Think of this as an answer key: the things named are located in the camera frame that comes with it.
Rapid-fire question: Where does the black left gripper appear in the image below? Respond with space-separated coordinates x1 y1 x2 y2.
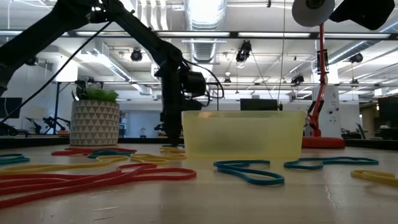
160 58 203 146

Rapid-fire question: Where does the yellow rubber band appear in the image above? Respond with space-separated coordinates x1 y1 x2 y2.
0 155 129 175
159 146 186 154
350 169 398 188
130 153 187 166

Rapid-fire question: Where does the red rubber band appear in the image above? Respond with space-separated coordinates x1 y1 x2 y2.
51 147 138 157
0 167 197 200
0 163 158 210

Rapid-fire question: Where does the yellow translucent plastic bin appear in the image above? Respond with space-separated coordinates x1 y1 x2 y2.
182 110 307 161

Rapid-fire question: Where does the succulent in white patterned pot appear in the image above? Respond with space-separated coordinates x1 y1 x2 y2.
69 86 121 147

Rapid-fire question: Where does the black computer monitor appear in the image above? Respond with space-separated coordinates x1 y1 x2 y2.
239 98 279 112
0 96 24 119
377 95 398 129

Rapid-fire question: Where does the red desk lamp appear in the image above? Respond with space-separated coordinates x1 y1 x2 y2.
291 0 346 149

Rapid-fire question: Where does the black ceiling camera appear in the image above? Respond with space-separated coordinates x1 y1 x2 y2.
129 47 144 63
347 52 364 65
234 39 253 63
290 73 305 86

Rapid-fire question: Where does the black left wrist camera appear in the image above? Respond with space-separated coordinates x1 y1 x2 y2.
182 70 207 96

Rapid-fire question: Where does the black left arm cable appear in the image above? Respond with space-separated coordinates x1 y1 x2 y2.
0 21 225 124

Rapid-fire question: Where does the long ceiling light rail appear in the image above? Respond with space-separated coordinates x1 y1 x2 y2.
0 29 398 40

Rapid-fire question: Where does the black aluminium table frame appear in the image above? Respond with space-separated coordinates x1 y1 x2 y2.
0 135 398 151

